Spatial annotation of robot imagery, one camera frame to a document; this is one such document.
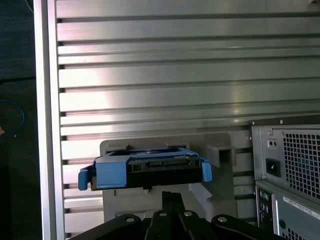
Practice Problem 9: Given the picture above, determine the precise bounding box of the grey parts rack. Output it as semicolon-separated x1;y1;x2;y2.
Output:
99;132;248;227

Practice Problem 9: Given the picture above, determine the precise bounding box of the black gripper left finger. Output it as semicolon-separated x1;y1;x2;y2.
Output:
72;191;181;240

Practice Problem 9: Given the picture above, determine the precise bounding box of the hard disk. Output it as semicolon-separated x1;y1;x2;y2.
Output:
78;147;213;192

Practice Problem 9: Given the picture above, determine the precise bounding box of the black open PC case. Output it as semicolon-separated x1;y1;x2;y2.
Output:
248;119;320;240

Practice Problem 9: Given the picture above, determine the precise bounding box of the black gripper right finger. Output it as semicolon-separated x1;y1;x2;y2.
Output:
171;191;283;240

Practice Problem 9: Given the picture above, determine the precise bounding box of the grey power supply unit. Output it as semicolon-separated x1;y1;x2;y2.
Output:
261;127;320;181

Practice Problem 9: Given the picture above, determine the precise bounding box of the blue network cable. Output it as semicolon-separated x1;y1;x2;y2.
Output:
0;99;27;140

